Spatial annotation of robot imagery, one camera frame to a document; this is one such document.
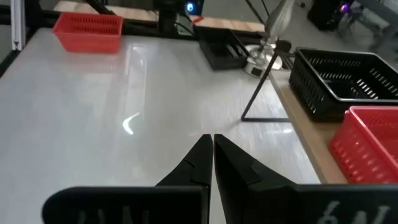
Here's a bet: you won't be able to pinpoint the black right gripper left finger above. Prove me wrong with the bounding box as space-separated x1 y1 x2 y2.
42 133 214 224

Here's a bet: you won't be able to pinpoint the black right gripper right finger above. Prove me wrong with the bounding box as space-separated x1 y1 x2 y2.
213 133 398 224

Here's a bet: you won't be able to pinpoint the black slotted plastic basket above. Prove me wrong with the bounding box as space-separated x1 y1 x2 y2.
197 27 250 71
288 47 398 123

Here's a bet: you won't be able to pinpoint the red slotted plastic basket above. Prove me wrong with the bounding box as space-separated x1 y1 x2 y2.
328 105 398 185
52 11 124 54

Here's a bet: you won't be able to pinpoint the wooden shelf black metal legs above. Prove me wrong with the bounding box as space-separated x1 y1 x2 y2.
240 48 349 185

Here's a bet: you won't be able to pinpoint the white shade silver table lamp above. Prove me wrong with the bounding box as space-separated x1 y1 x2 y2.
243 0 296 77

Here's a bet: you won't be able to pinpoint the black device blue light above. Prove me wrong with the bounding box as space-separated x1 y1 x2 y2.
185 0 205 15

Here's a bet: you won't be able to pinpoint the wooden table side board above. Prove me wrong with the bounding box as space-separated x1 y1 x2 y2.
53 0 266 32

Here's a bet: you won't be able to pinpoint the black computer tower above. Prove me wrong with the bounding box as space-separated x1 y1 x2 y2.
307 0 356 32

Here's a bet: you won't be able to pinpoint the silver aluminium extrusion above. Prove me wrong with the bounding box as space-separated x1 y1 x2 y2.
10 0 26 51

